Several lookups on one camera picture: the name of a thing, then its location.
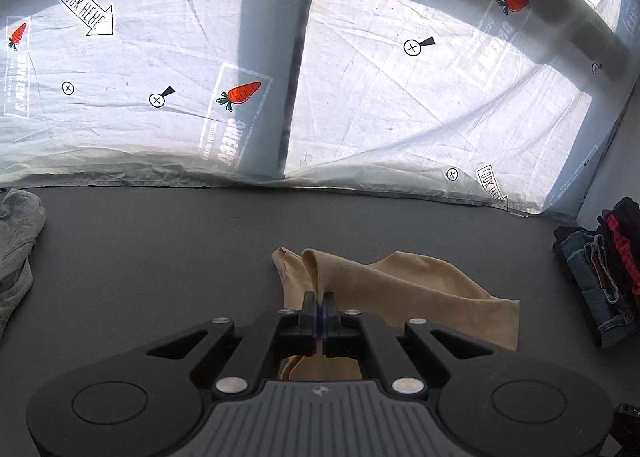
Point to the red and black garment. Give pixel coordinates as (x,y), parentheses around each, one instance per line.
(620,239)

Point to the blue denim jeans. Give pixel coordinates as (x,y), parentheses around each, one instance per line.
(582,267)

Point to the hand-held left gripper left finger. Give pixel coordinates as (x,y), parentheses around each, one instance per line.
(311,317)

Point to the grey hoodie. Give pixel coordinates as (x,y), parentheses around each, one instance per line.
(17,247)

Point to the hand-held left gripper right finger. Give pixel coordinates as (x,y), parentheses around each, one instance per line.
(328,317)

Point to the white printed backdrop sheet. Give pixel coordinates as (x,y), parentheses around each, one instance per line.
(400,102)

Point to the beige long-sleeve garment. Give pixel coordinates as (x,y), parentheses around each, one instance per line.
(425,282)

